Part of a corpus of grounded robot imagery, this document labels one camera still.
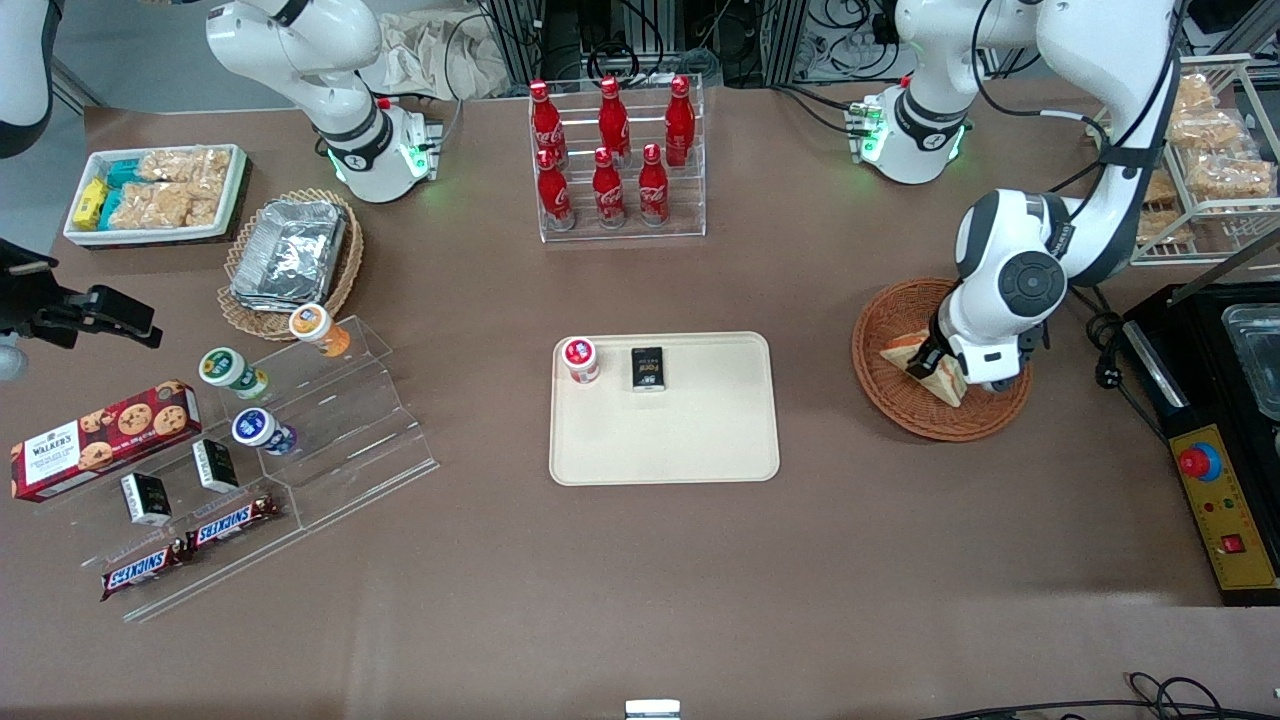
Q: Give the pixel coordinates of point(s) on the teal snack packet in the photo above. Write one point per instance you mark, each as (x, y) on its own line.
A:
(110, 208)
(124, 173)

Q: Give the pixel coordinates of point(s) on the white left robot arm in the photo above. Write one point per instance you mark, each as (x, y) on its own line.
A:
(1030, 270)

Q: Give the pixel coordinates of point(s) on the bagged fried snack packet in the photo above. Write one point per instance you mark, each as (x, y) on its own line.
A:
(1230, 178)
(1195, 93)
(1165, 226)
(1210, 130)
(1160, 188)

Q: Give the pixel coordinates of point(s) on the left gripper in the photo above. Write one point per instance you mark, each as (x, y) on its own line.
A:
(941, 343)

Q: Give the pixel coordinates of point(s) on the crumpled beige cloth bag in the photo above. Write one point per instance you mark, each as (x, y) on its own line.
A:
(430, 55)

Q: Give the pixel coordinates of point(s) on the yellow snack packet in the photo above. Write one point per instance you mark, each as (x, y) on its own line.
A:
(90, 203)

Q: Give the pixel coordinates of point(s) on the beige plastic tray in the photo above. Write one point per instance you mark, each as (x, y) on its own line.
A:
(690, 430)

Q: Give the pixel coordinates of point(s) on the red cola bottle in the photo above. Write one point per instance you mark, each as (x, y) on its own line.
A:
(555, 195)
(680, 120)
(613, 120)
(653, 190)
(608, 192)
(545, 120)

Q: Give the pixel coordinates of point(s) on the red Walkers cookie box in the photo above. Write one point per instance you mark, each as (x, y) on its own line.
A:
(100, 440)

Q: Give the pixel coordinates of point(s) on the light woven scalloped basket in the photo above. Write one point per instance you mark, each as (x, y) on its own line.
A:
(350, 260)

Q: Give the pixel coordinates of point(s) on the clear acrylic stepped stand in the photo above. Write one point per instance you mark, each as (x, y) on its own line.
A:
(350, 440)

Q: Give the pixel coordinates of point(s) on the black countertop machine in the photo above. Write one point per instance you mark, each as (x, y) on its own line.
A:
(1190, 350)

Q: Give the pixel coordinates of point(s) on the orange yogurt cup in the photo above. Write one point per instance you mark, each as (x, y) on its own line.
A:
(312, 324)

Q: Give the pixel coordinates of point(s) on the yellow panel control box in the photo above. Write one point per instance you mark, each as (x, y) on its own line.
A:
(1225, 510)

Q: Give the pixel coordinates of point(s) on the green yogurt cup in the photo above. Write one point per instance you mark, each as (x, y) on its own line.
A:
(222, 367)

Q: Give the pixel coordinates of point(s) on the triangle sandwich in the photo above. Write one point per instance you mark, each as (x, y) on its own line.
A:
(949, 388)

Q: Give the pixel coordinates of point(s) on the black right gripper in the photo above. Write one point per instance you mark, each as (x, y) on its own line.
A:
(28, 300)

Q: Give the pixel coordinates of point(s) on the small black carton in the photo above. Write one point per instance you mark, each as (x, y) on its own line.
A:
(648, 368)
(215, 465)
(147, 498)

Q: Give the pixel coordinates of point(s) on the red yogurt cup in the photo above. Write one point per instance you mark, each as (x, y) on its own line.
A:
(580, 356)

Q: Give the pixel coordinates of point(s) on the Snickers chocolate bar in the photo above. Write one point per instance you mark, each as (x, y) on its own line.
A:
(145, 570)
(230, 522)

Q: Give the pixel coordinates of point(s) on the blue yogurt cup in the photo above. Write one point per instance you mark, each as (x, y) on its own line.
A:
(254, 428)

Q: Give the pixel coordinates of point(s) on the white rectangular snack bin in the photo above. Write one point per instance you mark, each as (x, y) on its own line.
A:
(235, 190)

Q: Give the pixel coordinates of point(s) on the stack of foil containers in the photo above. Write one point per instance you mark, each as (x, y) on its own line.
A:
(290, 255)

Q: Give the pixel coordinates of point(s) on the red emergency stop button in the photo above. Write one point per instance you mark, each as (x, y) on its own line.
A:
(1198, 461)

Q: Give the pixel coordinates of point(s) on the clear rice cracker packet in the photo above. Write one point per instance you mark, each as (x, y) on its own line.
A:
(185, 165)
(165, 205)

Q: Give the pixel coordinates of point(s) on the clear plastic container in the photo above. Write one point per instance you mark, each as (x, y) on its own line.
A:
(1255, 355)

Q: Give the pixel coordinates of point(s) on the clear acrylic bottle rack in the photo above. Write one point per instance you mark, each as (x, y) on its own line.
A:
(690, 200)

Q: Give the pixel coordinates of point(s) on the round brown wicker basket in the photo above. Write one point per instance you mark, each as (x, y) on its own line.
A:
(890, 395)

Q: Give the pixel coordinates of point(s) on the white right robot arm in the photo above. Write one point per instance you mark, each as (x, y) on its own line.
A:
(330, 90)

